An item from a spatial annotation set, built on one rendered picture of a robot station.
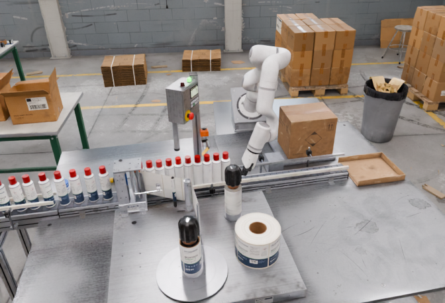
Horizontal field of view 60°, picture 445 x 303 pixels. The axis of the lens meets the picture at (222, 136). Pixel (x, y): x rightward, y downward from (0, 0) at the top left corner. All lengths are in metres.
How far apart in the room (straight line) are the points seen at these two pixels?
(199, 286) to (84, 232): 0.72
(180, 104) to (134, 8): 5.55
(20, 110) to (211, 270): 2.24
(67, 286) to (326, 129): 1.66
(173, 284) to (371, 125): 3.28
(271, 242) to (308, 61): 3.96
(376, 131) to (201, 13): 4.08
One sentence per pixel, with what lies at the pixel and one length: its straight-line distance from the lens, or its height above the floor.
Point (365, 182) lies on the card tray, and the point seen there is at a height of 0.85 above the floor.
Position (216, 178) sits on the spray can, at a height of 0.94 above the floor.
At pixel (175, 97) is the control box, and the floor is 1.43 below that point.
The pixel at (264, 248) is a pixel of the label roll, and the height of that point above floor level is 1.00.
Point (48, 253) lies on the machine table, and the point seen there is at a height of 0.83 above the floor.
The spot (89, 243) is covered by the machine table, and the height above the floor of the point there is 0.83.
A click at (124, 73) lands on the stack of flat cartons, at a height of 0.19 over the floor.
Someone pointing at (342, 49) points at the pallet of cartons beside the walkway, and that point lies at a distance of 5.49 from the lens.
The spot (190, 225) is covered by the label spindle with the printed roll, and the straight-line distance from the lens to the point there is 1.54.
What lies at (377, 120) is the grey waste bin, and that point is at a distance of 4.47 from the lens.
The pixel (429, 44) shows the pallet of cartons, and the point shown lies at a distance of 5.60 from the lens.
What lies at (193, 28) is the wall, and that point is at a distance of 7.40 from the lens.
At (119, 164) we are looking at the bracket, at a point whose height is 1.14.
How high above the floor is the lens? 2.21
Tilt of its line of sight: 30 degrees down
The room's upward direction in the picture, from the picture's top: 1 degrees counter-clockwise
